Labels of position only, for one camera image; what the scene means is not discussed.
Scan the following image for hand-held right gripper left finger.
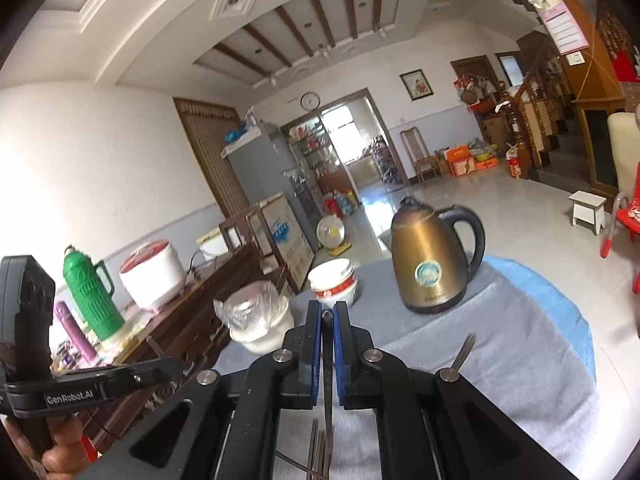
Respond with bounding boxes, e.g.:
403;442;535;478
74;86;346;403
75;300;324;480

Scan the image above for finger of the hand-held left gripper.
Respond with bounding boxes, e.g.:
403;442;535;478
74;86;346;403
131;356;188;391

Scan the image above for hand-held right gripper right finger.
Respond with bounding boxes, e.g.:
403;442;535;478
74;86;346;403
332;300;581;480

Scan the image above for row of dark chopsticks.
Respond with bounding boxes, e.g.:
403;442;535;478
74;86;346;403
277;417;336;480

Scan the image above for person's left hand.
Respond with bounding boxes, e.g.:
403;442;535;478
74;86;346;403
0;412;86;480

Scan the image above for white bowl with red mark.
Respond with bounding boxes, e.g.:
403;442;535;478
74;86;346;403
315;287;360;310

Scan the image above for purple drink bottle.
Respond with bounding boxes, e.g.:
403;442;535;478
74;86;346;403
54;301;99;364

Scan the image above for white plastic basin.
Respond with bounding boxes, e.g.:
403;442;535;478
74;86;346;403
229;295;296;355

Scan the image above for dark carved wooden sideboard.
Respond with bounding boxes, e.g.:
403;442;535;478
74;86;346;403
50;245;282;456

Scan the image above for green thermos flask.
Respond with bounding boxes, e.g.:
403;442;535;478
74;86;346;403
62;245;126;341

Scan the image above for clear plastic bag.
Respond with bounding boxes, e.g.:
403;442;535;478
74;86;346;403
213;280;289;334

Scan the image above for white rice cooker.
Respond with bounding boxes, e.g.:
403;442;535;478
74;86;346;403
119;241;187;313

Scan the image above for white freezer with blue print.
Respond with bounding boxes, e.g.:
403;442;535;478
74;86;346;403
251;192;316;294

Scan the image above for small white fan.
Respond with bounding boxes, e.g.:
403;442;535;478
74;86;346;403
315;214;354;256

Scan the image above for bronze electric kettle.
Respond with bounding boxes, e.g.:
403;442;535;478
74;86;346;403
389;196;487;316

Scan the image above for grey tablecloth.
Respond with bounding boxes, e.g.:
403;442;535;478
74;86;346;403
215;255;601;480

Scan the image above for grey refrigerator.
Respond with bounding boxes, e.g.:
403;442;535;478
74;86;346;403
221;122;302;212

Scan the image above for shelf with jars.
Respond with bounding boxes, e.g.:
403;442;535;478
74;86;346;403
290;125;331;196

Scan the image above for wooden dining chair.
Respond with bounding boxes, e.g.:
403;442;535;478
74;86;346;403
400;127;439;184

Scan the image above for light blue table cover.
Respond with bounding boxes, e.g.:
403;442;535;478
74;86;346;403
481;254;597;382

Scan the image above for orange cardboard boxes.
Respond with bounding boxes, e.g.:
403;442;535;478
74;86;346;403
444;144;501;179

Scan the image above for red and white bag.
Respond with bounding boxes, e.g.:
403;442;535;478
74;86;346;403
505;142;525;180

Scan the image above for small white stool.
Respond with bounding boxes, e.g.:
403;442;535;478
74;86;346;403
569;190;609;236

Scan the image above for hanging baskets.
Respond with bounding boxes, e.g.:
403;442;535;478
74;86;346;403
454;74;501;106

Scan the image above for wooden stair railing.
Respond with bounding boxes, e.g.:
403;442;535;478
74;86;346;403
500;75;576;167

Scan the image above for red child's chair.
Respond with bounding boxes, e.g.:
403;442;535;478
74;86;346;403
600;192;640;259

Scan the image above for cream armchair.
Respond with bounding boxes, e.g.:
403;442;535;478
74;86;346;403
606;111;640;196

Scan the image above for dark wooden chair frame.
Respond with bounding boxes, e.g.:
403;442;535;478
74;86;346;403
218;205;284;266

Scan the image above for framed wall picture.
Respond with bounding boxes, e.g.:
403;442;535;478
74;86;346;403
399;70;431;102

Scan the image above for wall calendar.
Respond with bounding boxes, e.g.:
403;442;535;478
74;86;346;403
515;0;590;56

